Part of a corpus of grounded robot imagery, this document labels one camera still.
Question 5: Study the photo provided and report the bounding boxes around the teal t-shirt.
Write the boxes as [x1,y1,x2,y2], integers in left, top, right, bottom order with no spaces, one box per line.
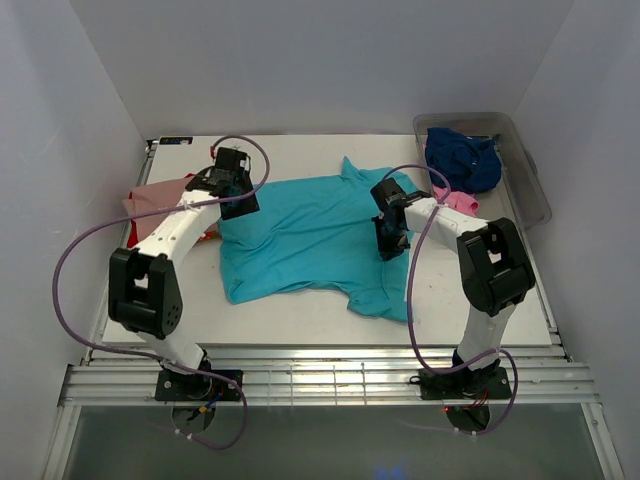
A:
[219,159,409,322]

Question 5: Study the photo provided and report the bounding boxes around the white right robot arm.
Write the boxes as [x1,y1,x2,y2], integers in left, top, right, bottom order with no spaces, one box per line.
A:
[370,176,535,395]

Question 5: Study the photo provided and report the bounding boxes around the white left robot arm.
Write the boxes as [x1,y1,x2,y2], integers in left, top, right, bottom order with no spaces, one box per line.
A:
[108,147,259,376]

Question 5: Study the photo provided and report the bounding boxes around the folded pink printed t-shirt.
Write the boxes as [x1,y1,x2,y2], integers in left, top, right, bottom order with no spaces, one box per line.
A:
[122,175,221,246]

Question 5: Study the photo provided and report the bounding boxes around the pink crumpled t-shirt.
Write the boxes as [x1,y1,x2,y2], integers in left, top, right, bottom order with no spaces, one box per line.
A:
[433,186,479,217]

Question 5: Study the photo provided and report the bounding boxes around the blue white label sticker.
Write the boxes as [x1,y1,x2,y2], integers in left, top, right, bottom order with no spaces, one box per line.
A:
[158,136,193,145]

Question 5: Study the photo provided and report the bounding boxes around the navy blue crumpled t-shirt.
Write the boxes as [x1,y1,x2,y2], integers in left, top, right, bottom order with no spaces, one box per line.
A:
[424,127,502,195]

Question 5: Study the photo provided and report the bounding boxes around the folded red t-shirt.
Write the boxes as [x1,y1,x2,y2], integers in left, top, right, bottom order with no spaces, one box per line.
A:
[126,172,199,249]

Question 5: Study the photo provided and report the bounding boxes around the clear plastic bin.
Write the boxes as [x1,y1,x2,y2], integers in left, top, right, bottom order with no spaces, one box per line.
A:
[413,112,552,231]

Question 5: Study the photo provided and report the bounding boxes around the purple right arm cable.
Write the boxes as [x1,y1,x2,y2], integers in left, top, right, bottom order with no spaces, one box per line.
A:
[379,163,516,437]

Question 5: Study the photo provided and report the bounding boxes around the aluminium frame rail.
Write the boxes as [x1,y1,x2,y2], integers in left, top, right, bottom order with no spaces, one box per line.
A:
[59,345,600,407]

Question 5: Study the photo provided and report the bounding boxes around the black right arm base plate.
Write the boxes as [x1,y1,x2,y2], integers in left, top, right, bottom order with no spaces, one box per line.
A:
[409,367,512,400]

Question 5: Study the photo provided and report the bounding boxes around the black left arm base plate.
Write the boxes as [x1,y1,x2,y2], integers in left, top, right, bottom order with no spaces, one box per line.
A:
[154,369,244,403]

